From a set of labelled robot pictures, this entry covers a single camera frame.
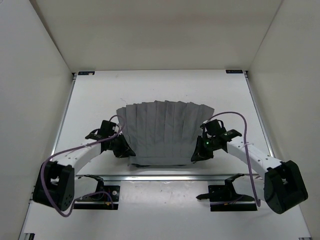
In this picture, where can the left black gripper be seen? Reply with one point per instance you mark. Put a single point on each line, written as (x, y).
(125, 151)

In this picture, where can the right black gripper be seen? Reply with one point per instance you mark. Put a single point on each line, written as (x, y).
(200, 154)

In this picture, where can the grey pleated skirt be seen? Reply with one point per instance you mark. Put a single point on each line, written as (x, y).
(162, 133)

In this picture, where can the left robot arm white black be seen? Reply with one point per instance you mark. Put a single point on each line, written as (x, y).
(58, 185)

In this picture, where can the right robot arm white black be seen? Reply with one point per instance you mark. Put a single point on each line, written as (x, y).
(280, 184)

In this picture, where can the left blue corner label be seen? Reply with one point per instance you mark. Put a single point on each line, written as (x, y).
(86, 73)

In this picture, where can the blue corner label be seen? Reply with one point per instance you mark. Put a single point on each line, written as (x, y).
(234, 71)
(86, 73)

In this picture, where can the right blue corner label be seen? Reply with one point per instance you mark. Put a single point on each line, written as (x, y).
(234, 71)

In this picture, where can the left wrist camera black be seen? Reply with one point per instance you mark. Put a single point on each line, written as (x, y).
(106, 130)

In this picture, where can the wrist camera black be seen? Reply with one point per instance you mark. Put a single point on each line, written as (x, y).
(106, 130)
(215, 131)

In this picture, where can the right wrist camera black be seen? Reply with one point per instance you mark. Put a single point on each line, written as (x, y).
(215, 131)

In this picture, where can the aluminium front rail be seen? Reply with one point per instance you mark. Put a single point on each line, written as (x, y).
(161, 178)

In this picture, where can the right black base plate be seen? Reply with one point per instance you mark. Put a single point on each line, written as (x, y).
(224, 198)

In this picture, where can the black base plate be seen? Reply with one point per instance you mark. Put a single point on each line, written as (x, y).
(224, 198)
(93, 193)

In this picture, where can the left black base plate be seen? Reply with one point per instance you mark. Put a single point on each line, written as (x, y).
(93, 193)

